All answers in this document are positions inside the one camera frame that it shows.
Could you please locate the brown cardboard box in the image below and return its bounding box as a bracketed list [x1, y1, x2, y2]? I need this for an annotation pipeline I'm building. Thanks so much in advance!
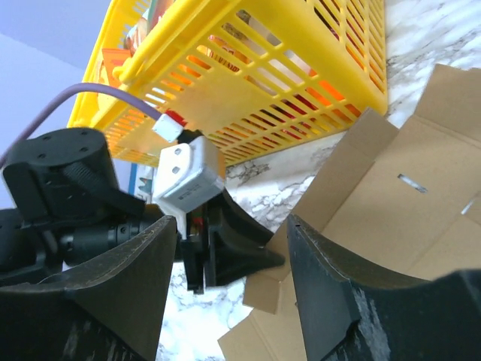
[219, 65, 480, 360]

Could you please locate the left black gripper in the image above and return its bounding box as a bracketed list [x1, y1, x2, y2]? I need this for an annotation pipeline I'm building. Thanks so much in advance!
[159, 190, 286, 293]

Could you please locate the yellow plastic shopping basket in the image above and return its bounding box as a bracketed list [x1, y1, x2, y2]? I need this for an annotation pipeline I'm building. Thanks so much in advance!
[83, 0, 388, 165]

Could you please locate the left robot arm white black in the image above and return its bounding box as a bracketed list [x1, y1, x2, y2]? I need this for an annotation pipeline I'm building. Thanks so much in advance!
[1, 128, 285, 294]

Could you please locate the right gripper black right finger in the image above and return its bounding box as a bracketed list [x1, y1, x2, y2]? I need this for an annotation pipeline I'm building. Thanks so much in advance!
[287, 215, 480, 360]

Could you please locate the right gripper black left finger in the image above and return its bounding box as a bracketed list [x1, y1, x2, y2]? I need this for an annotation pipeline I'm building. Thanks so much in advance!
[1, 216, 177, 360]

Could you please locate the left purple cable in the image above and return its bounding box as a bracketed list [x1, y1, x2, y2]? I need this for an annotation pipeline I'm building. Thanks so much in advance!
[0, 83, 189, 168]

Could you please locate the long blue box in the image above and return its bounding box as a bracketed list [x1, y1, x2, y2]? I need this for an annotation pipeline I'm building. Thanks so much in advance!
[129, 164, 156, 203]

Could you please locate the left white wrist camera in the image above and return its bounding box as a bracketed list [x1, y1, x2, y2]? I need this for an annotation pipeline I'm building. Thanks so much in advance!
[152, 136, 225, 240]

